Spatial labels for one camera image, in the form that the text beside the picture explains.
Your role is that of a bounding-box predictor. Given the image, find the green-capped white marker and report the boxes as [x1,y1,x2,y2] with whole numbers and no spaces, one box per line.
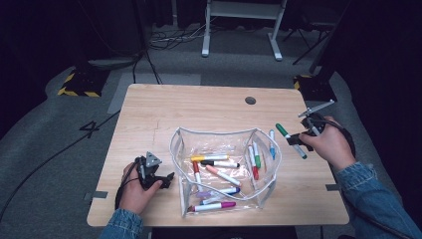
[275,122,309,160]

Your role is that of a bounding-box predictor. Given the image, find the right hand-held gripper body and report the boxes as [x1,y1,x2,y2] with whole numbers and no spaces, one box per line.
[297,99,335,137]

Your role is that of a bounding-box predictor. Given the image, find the clear plastic bag white trim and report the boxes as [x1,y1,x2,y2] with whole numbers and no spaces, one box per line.
[169,126,283,218]

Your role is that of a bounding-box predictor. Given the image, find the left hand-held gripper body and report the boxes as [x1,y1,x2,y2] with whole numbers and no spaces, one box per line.
[134,151,163,191]

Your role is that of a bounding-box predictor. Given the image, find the white metal stand frame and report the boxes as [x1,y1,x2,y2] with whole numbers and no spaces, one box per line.
[201,0,288,62]

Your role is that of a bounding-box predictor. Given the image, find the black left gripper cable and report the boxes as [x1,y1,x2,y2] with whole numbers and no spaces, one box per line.
[113,158,140,211]

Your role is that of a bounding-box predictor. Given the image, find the group of coloured markers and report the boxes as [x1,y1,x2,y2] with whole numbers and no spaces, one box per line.
[187,128,277,213]

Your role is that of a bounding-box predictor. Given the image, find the bundle of floor cables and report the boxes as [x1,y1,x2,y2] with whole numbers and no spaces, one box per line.
[148,19,213,51]

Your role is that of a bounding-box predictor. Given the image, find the person's right hand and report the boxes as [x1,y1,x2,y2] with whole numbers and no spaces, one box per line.
[298,115,357,172]

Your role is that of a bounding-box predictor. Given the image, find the black tripod legs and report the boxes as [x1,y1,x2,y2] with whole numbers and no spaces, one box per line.
[283,19,332,66]

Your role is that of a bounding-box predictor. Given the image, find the person's left hand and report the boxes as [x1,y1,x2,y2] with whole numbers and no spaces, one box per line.
[117,162,164,215]

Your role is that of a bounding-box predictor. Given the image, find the black stand base hazard stripes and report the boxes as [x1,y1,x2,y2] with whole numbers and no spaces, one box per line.
[293,73,337,103]
[57,68,110,99]

